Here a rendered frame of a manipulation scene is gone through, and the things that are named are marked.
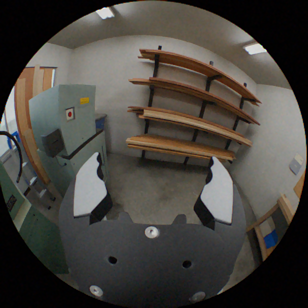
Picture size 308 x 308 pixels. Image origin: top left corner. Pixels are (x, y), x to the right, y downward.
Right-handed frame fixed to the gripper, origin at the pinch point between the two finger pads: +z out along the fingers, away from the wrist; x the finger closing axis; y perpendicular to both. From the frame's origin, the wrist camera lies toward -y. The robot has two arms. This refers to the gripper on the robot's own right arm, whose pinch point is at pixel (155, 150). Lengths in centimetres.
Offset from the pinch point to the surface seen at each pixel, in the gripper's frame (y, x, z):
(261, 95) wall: -78, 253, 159
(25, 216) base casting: 34, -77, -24
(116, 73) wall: -63, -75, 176
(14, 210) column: 29, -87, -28
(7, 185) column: 14, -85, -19
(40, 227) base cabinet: 51, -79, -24
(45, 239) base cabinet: 61, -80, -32
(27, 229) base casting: 39, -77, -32
